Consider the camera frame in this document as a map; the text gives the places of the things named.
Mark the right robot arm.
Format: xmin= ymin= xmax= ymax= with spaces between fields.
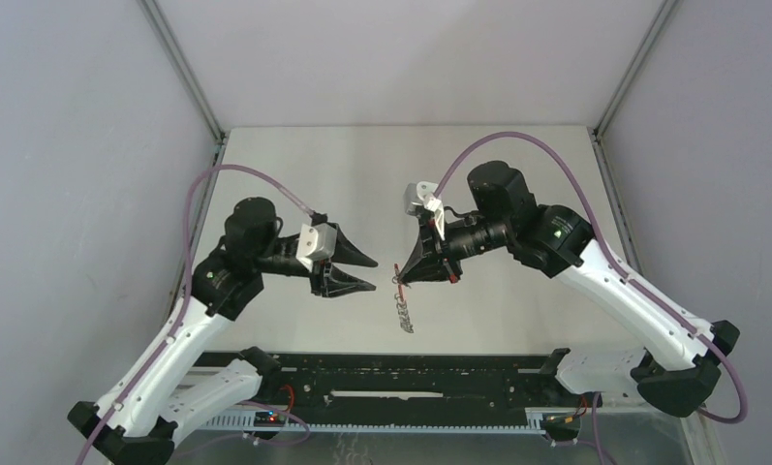
xmin=397 ymin=161 xmax=739 ymax=418

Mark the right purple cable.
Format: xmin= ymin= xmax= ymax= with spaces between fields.
xmin=431 ymin=131 xmax=750 ymax=425

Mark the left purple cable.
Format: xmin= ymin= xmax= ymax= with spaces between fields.
xmin=71 ymin=164 xmax=329 ymax=465

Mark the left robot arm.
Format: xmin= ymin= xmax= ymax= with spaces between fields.
xmin=68 ymin=197 xmax=377 ymax=464

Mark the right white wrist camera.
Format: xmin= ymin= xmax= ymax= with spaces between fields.
xmin=403 ymin=181 xmax=446 ymax=240

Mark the purple cable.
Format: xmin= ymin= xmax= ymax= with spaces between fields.
xmin=431 ymin=131 xmax=750 ymax=425
xmin=71 ymin=164 xmax=329 ymax=465

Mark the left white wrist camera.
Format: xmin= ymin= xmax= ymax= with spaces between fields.
xmin=295 ymin=223 xmax=338 ymax=271

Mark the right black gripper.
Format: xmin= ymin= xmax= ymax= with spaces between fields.
xmin=398 ymin=213 xmax=510 ymax=285

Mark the white slotted cable duct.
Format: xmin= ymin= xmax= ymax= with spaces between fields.
xmin=193 ymin=410 xmax=579 ymax=436

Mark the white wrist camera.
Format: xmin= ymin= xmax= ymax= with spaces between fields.
xmin=295 ymin=223 xmax=338 ymax=271
xmin=403 ymin=181 xmax=446 ymax=240

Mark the red handled keyring holder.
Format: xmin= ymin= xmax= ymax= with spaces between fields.
xmin=392 ymin=263 xmax=415 ymax=334

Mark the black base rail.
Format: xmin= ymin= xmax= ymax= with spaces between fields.
xmin=193 ymin=350 xmax=592 ymax=428

